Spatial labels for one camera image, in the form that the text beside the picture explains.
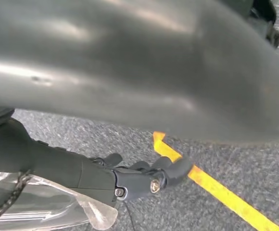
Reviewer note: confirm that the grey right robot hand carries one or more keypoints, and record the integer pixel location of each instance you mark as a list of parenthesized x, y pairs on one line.
[(130, 63)]

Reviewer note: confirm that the clear plastic cover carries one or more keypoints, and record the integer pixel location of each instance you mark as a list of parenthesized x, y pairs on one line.
[(57, 210)]

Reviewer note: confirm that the yellow floor tape outline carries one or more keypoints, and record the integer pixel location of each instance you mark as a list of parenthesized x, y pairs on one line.
[(226, 195)]

